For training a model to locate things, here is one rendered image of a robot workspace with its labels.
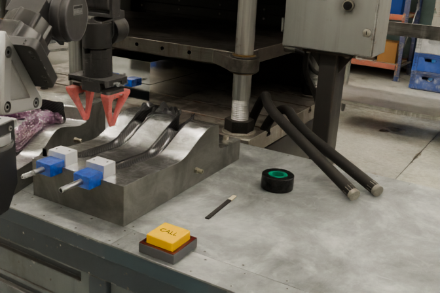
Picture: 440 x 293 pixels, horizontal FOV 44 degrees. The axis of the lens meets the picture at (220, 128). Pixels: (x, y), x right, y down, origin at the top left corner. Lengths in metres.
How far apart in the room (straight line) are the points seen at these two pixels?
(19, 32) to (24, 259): 0.72
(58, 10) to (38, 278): 0.73
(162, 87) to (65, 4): 1.26
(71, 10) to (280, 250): 0.59
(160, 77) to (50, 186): 0.93
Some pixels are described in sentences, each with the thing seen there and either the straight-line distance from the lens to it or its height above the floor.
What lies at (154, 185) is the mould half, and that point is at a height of 0.86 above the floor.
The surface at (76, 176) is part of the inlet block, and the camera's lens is 1.14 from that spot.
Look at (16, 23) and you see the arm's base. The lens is 0.83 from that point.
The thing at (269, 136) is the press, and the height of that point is 0.76.
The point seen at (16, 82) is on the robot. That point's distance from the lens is 0.81.
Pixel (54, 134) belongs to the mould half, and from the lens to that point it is 1.44.
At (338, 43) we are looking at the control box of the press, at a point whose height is 1.10.
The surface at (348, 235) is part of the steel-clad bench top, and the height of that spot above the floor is 0.80.
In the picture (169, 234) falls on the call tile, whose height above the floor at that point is 0.84.
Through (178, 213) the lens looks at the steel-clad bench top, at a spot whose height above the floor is 0.80.
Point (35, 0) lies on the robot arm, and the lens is 0.88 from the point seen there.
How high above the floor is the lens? 1.33
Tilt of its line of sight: 17 degrees down
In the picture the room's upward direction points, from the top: 3 degrees clockwise
